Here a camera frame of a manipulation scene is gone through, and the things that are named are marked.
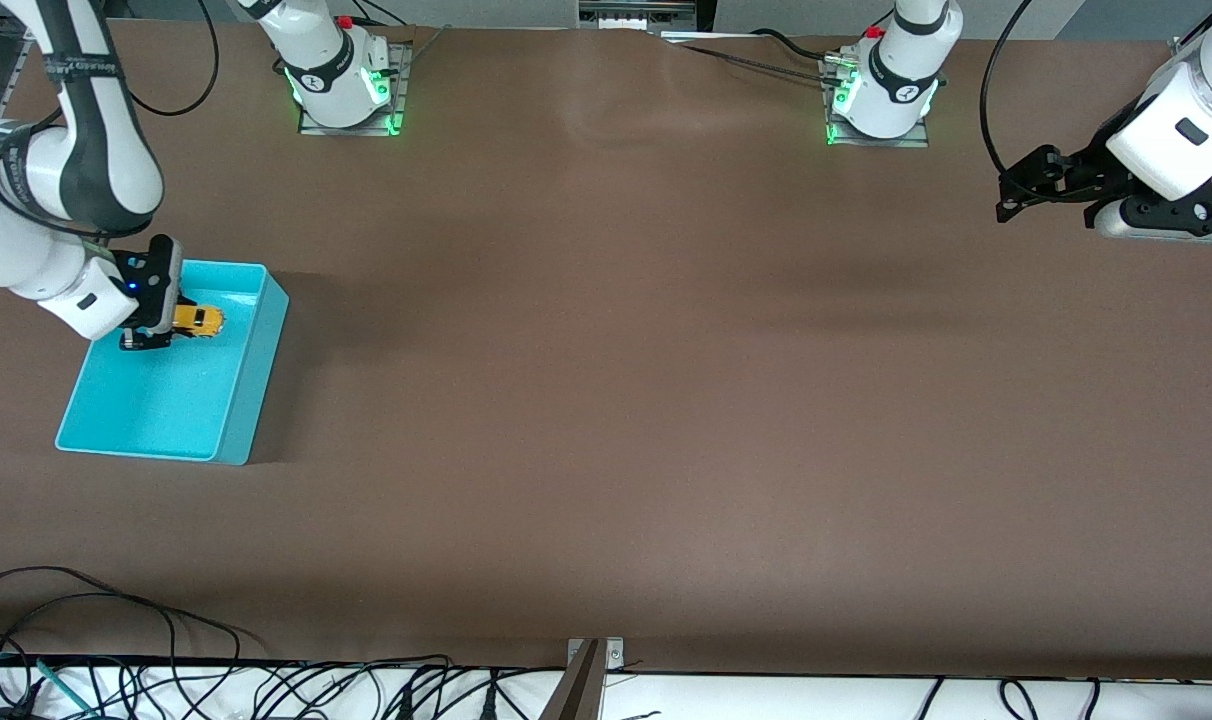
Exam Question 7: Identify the yellow beetle toy car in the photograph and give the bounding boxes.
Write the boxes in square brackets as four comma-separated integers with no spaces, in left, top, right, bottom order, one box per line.
[171,304,226,340]

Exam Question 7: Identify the turquoise plastic bin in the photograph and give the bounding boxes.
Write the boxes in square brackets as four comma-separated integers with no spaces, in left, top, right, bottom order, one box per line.
[54,260,291,467]

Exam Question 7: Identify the grey metal device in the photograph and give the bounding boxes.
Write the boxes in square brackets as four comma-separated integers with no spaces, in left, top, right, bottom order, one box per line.
[578,0,702,31]

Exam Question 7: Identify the grey metal bar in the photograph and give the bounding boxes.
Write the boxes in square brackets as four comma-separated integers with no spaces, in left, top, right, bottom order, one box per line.
[538,640,604,720]

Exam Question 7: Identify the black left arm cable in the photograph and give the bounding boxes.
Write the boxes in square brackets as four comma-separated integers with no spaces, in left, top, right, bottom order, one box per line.
[979,0,1212,181]

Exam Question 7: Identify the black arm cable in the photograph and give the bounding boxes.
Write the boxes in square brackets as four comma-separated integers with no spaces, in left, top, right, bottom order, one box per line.
[979,0,1212,181]
[0,0,220,241]

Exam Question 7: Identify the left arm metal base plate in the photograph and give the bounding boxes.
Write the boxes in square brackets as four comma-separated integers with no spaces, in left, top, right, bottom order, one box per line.
[826,55,932,149]

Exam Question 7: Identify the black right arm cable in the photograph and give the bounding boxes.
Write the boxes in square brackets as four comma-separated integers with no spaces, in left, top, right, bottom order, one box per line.
[0,0,220,241]

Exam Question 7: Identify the long looping black cable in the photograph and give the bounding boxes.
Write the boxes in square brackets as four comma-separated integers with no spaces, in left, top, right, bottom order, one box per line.
[0,566,242,666]

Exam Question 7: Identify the thin black table cable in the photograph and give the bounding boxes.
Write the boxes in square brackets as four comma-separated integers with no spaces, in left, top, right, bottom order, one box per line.
[661,30,837,86]

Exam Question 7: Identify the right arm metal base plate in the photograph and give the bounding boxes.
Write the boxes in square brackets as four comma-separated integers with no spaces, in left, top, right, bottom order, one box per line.
[298,42,412,137]

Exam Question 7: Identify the small metal bracket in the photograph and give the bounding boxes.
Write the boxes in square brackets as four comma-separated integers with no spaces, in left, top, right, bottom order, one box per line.
[566,637,625,673]

